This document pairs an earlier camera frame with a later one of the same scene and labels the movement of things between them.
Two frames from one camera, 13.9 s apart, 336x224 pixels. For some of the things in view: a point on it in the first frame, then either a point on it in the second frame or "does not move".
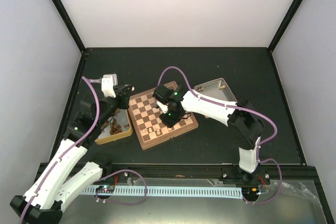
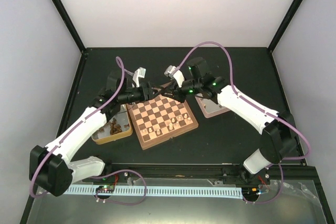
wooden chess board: (150, 129) does not move
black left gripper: (124, 99) -> (149, 90)
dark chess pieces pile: (115, 128) does not move
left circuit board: (105, 189) does not move
